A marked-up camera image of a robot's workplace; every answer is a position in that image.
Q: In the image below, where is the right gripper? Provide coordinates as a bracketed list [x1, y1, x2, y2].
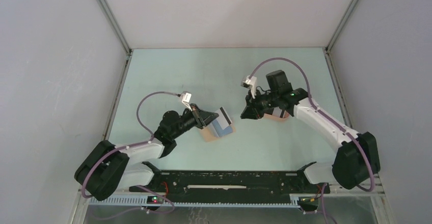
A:
[240, 89, 279, 121]

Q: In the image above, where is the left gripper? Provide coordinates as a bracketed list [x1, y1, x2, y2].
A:
[171, 103, 218, 139]

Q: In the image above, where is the beige leather card holder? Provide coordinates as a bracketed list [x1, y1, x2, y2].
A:
[199, 119, 236, 142]

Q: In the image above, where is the white credit card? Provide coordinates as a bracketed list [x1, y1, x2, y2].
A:
[271, 108, 287, 119]

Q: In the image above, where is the black credit card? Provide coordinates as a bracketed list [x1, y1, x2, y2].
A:
[216, 107, 232, 128]

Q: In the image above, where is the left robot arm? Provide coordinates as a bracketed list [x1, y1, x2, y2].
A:
[74, 104, 219, 201]

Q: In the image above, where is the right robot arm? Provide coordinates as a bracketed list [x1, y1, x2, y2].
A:
[240, 70, 381, 192]

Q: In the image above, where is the pink oval tray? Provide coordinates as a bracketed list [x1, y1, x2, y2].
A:
[263, 108, 290, 122]

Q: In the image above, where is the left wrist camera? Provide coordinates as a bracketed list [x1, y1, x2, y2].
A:
[179, 91, 192, 110]

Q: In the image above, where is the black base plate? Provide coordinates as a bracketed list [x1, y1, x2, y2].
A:
[145, 170, 330, 195]

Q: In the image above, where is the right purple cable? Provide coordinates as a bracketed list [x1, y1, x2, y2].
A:
[250, 57, 376, 193]

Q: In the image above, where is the purple cable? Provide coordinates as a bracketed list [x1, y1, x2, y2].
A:
[250, 57, 376, 193]
[80, 91, 184, 200]

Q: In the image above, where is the aluminium frame rail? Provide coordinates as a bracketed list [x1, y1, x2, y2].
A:
[77, 182, 386, 210]

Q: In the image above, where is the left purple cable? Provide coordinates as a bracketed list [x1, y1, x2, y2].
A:
[80, 91, 184, 200]

